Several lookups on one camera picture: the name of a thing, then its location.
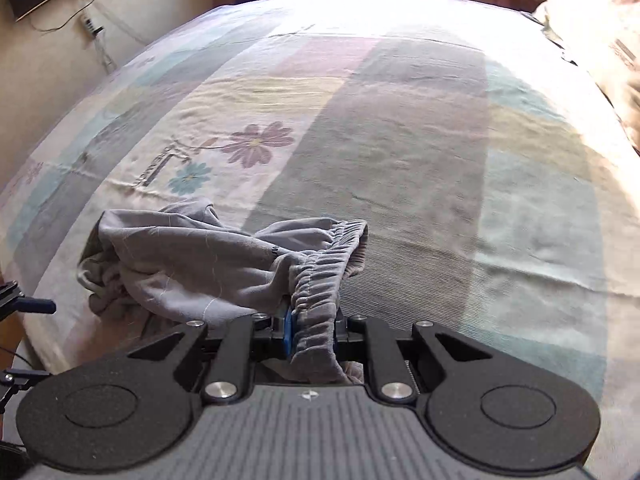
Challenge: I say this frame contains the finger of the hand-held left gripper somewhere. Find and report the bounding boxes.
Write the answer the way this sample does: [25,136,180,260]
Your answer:
[0,368,52,413]
[0,282,57,319]

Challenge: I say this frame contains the grey pants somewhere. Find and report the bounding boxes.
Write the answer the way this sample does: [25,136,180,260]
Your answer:
[77,199,370,386]

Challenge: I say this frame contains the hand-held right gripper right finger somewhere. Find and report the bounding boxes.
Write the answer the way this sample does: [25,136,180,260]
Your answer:
[335,309,494,404]

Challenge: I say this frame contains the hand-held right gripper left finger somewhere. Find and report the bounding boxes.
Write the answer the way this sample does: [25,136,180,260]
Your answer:
[127,309,294,406]

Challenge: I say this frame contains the beige printed pillow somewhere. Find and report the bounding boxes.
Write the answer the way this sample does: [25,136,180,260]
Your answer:
[532,0,640,156]

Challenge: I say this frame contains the bed with patchwork sheet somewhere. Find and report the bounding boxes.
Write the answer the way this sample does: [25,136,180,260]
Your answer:
[0,0,640,480]

